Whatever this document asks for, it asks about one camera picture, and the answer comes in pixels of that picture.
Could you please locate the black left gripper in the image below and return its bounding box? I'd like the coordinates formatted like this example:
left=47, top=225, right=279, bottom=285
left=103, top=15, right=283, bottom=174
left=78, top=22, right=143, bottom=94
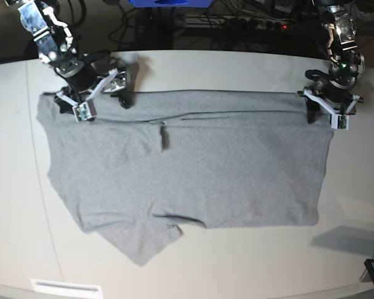
left=306, top=77, right=357, bottom=123

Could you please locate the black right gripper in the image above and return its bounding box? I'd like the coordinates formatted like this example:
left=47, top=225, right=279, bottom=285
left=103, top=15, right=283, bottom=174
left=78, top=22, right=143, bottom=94
left=93, top=62, right=133, bottom=109

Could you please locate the grey T-shirt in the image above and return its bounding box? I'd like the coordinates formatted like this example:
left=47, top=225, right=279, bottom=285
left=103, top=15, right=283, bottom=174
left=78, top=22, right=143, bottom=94
left=37, top=90, right=333, bottom=266

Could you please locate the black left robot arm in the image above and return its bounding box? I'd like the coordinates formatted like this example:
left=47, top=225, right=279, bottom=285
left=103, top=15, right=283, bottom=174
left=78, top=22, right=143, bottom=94
left=299, top=1, right=365, bottom=130

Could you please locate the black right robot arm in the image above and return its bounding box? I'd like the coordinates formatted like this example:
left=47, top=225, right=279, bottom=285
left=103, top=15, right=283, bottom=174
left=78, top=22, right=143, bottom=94
left=6, top=1, right=132, bottom=119

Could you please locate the blue plastic base block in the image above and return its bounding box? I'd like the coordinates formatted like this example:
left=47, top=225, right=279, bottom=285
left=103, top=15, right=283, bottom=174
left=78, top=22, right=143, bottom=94
left=128, top=0, right=212, bottom=8

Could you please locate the white power strip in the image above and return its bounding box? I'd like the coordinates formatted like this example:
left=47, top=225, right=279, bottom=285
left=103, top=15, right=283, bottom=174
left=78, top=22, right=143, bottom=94
left=183, top=14, right=294, bottom=32

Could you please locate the white label strip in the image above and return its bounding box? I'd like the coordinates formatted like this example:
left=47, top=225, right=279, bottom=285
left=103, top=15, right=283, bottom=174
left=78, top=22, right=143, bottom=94
left=31, top=278, right=102, bottom=293

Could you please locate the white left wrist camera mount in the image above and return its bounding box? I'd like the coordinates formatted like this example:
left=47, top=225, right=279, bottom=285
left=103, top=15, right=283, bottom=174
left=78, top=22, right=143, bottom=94
left=297, top=87, right=364, bottom=130

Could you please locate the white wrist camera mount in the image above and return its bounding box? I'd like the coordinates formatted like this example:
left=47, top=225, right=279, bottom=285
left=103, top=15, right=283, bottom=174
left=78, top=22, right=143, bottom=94
left=297, top=87, right=364, bottom=130
left=55, top=69, right=119, bottom=122

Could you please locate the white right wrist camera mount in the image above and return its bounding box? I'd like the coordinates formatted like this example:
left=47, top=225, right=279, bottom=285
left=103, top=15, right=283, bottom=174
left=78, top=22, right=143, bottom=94
left=55, top=69, right=119, bottom=122

